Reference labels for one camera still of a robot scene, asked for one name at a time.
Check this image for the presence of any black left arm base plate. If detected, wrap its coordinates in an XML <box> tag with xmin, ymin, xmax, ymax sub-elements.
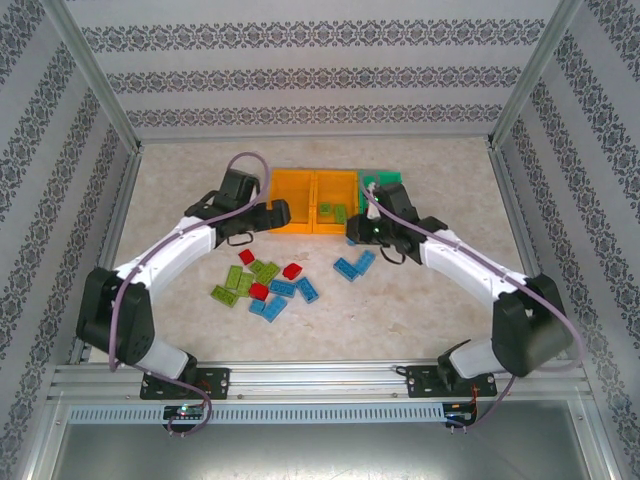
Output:
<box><xmin>139</xmin><ymin>367</ymin><xmax>232</xmax><ymax>401</ymax></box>

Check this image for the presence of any aluminium side rail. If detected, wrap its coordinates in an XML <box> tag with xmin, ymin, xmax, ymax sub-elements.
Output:
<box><xmin>68</xmin><ymin>144</ymin><xmax>145</xmax><ymax>365</ymax></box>
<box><xmin>487</xmin><ymin>139</ymin><xmax>570</xmax><ymax>360</ymax></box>

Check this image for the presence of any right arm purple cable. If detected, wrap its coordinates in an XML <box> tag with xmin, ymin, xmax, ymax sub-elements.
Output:
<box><xmin>357</xmin><ymin>172</ymin><xmax>586</xmax><ymax>435</ymax></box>

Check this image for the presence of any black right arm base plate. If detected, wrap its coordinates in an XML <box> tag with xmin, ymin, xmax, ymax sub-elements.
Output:
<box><xmin>405</xmin><ymin>363</ymin><xmax>499</xmax><ymax>399</ymax></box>

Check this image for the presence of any grey metal panel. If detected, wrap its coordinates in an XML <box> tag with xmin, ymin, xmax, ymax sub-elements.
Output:
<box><xmin>47</xmin><ymin>397</ymin><xmax>599</xmax><ymax>480</ymax></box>

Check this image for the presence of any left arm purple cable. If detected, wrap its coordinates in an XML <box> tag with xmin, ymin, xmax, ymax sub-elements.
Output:
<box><xmin>108</xmin><ymin>152</ymin><xmax>270</xmax><ymax>437</ymax></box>

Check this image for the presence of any orange plastic bin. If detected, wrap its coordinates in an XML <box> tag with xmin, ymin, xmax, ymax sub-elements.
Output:
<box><xmin>310</xmin><ymin>168</ymin><xmax>362</xmax><ymax>236</ymax></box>
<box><xmin>267</xmin><ymin>168</ymin><xmax>317</xmax><ymax>235</ymax></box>

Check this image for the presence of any green plastic bin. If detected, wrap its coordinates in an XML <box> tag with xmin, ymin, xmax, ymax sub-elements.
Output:
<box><xmin>356</xmin><ymin>169</ymin><xmax>404</xmax><ymax>214</ymax></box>

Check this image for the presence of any aluminium mounting rail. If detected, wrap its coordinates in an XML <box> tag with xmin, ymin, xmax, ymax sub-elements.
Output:
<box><xmin>49</xmin><ymin>360</ymin><xmax>587</xmax><ymax>402</ymax></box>

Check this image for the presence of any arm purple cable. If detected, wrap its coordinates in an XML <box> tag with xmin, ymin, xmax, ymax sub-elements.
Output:
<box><xmin>108</xmin><ymin>152</ymin><xmax>270</xmax><ymax>437</ymax></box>
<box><xmin>357</xmin><ymin>172</ymin><xmax>586</xmax><ymax>435</ymax></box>

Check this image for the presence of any aluminium frame post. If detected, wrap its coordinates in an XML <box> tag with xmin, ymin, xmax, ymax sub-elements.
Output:
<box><xmin>485</xmin><ymin>0</ymin><xmax>585</xmax><ymax>152</ymax></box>
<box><xmin>39</xmin><ymin>0</ymin><xmax>145</xmax><ymax>152</ymax></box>

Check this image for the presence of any slotted grey cable duct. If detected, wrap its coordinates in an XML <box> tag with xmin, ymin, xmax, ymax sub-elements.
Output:
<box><xmin>67</xmin><ymin>402</ymin><xmax>447</xmax><ymax>426</ymax></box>

